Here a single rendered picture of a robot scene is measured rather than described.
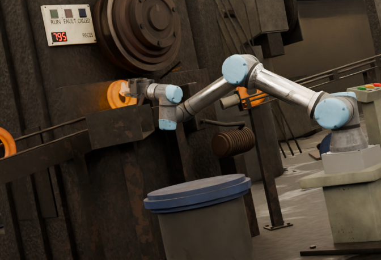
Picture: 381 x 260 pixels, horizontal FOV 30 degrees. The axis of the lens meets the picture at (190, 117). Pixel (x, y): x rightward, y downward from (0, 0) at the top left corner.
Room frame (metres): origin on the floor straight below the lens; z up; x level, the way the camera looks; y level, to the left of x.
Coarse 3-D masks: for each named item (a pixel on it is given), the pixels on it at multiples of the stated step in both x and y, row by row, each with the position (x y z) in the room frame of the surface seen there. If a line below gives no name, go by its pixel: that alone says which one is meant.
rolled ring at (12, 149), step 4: (0, 128) 2.74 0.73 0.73; (0, 132) 2.74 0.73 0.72; (4, 132) 2.75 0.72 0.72; (8, 132) 2.76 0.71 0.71; (0, 136) 2.74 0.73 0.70; (4, 136) 2.75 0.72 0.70; (8, 136) 2.76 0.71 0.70; (4, 140) 2.76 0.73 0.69; (8, 140) 2.75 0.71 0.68; (12, 140) 2.77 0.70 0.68; (4, 144) 2.77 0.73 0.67; (8, 144) 2.76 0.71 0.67; (12, 144) 2.77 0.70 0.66; (8, 148) 2.76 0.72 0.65; (12, 148) 2.76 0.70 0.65; (8, 152) 2.76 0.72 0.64; (12, 152) 2.76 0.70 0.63
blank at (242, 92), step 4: (236, 88) 3.60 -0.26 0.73; (240, 88) 3.57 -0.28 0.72; (244, 88) 3.58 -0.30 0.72; (240, 92) 3.57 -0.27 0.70; (244, 92) 3.58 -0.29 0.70; (240, 96) 3.57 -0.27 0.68; (244, 96) 3.58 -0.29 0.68; (256, 96) 3.59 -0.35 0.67; (244, 100) 3.58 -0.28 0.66; (256, 100) 3.59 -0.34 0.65; (260, 100) 3.59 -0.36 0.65; (252, 104) 3.58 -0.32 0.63; (256, 104) 3.59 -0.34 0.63
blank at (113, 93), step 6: (114, 84) 3.20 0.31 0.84; (120, 84) 3.23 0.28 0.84; (108, 90) 3.20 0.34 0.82; (114, 90) 3.19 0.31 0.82; (120, 90) 3.22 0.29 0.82; (108, 96) 3.19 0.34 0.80; (114, 96) 3.19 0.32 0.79; (108, 102) 3.20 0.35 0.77; (114, 102) 3.18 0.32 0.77; (120, 102) 3.21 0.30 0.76; (126, 102) 3.25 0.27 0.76; (132, 102) 3.26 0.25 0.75
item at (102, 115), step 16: (96, 112) 2.70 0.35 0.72; (112, 112) 2.69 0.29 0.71; (128, 112) 2.69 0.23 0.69; (144, 112) 2.94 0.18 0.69; (96, 128) 2.70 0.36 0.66; (112, 128) 2.70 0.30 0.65; (128, 128) 2.69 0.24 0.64; (144, 128) 2.94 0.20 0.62; (96, 144) 2.71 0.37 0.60; (112, 144) 2.70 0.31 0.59; (128, 144) 2.82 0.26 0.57; (128, 160) 2.82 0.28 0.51; (128, 176) 2.82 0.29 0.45; (128, 192) 2.82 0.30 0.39; (144, 192) 2.83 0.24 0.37; (144, 208) 2.81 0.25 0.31; (144, 224) 2.82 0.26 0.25; (144, 240) 2.82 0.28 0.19; (144, 256) 2.82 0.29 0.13
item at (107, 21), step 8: (104, 0) 3.25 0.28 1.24; (112, 0) 3.22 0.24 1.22; (104, 8) 3.22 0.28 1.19; (112, 8) 3.22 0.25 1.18; (104, 16) 3.22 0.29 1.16; (112, 16) 3.21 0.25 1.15; (104, 24) 3.22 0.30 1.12; (112, 24) 3.20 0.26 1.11; (104, 32) 3.23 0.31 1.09; (112, 32) 3.20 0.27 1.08; (112, 40) 3.20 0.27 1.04; (120, 40) 3.22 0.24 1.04; (112, 48) 3.24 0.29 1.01; (120, 48) 3.22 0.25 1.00; (176, 48) 3.48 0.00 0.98; (120, 56) 3.25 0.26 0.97; (128, 56) 3.24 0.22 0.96; (128, 64) 3.29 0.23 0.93; (136, 64) 3.27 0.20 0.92; (144, 64) 3.31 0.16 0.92; (152, 64) 3.35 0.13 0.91; (160, 64) 3.39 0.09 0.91; (168, 64) 3.43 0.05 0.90
